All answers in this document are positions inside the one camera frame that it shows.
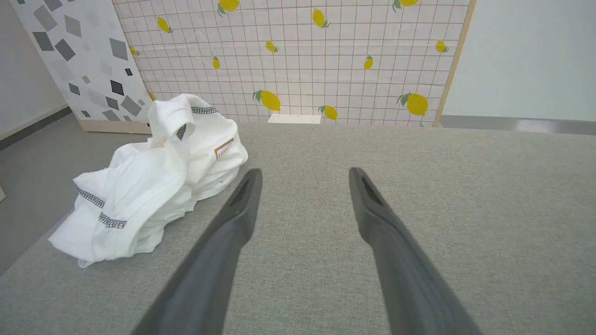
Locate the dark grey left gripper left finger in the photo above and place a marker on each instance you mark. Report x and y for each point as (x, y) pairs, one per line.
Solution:
(219, 251)

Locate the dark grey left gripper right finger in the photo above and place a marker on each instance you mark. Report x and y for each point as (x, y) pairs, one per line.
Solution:
(396, 260)

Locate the white shirt with grey stitching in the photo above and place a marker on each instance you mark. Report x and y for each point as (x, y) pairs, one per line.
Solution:
(153, 177)

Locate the small white box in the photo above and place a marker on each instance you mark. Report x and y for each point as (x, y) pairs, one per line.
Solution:
(294, 119)

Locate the lemon print grid panel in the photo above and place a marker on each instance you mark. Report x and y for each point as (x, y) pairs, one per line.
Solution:
(298, 60)

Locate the grey terrazzo pattern panel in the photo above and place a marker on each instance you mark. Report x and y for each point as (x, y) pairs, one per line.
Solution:
(84, 60)

